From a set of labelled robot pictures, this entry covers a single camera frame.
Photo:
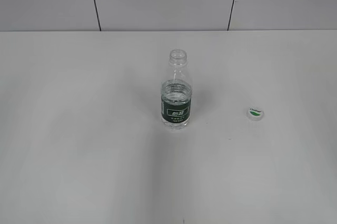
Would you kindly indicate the clear water bottle green label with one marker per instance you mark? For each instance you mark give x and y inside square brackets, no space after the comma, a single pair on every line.
[176,91]

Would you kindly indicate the white green bottle cap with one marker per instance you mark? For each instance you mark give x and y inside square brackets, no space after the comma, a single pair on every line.
[255,113]

